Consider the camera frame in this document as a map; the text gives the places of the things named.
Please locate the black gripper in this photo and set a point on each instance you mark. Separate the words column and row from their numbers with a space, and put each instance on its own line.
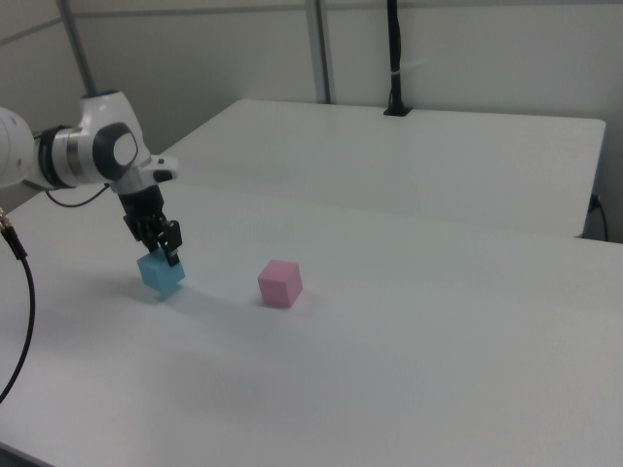
column 141, row 203

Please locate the blue cube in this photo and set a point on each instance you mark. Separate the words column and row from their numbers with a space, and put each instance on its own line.
column 160, row 279

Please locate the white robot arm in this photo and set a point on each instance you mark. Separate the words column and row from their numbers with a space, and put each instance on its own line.
column 73, row 155

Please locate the pink cube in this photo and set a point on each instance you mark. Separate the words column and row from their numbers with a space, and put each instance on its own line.
column 277, row 287

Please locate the grey partition post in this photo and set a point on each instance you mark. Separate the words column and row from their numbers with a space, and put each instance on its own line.
column 80, row 48
column 322, row 48

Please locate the black camera stand pole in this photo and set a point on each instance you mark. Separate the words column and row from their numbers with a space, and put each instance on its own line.
column 395, row 48

